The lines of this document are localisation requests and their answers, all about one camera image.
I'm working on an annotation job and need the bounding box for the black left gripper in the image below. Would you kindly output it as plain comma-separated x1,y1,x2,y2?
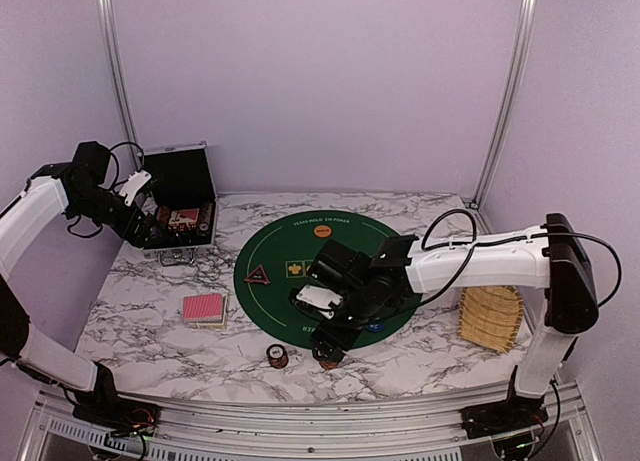
68,186,167,248

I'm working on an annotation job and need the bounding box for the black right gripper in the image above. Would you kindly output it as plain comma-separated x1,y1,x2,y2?
308,284,379,365

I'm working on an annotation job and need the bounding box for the red five chip stack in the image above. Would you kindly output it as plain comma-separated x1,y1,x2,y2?
319,360,340,370

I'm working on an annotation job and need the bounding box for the black hundred chip stack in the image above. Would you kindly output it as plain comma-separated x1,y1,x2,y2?
266,344,289,369

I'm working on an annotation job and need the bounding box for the triangular all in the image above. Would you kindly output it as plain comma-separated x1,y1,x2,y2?
243,265,271,285

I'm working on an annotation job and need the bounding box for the orange big blind button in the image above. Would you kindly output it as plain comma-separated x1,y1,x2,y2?
313,224,332,238

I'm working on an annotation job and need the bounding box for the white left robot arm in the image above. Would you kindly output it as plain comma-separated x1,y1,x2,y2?
1,141,160,431

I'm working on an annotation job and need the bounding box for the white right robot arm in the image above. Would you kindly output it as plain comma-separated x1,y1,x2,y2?
289,213,599,439

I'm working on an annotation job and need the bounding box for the chip row in case left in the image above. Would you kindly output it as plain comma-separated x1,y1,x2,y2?
155,206,172,229

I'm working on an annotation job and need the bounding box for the chip row in case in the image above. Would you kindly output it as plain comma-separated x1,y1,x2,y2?
155,206,172,229
197,202,214,238

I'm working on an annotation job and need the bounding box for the boxed card deck in case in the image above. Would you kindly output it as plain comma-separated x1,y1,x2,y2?
168,208,199,232

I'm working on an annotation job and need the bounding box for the aluminium poker case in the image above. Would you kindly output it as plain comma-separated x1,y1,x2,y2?
144,141,218,267

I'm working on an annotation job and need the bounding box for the chip row in case right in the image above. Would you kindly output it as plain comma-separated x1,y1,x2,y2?
197,202,214,238

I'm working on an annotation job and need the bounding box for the round green poker mat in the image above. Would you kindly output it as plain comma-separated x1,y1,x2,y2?
234,210,398,349

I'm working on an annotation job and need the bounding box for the red playing card deck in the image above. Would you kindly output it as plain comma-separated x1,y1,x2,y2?
182,293,227,324

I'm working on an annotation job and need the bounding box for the woven bamboo basket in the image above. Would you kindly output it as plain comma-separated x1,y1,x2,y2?
458,286,524,354

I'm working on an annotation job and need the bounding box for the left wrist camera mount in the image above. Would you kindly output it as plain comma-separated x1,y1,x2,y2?
118,170,151,206

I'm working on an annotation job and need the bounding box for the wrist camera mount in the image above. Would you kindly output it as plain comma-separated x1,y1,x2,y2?
118,170,151,206
294,285,343,319

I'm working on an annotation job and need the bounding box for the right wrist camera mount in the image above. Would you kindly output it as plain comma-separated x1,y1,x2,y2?
294,285,343,319

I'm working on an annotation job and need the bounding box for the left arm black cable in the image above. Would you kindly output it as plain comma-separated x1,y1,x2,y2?
67,140,146,240

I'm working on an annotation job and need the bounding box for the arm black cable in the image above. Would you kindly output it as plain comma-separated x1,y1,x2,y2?
67,140,146,240
409,208,624,312

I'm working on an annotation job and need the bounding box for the aluminium front rail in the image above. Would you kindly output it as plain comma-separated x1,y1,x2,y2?
17,383,602,460

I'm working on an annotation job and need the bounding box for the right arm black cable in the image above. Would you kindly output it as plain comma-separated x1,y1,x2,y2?
409,208,624,312

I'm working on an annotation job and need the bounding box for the aluminium frame post left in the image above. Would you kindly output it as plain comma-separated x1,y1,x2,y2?
97,0,138,143

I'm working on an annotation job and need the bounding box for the aluminium frame post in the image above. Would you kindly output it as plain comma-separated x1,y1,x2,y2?
97,0,138,143
470,0,537,210

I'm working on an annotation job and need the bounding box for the aluminium frame post right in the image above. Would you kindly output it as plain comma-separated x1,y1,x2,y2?
470,0,537,210

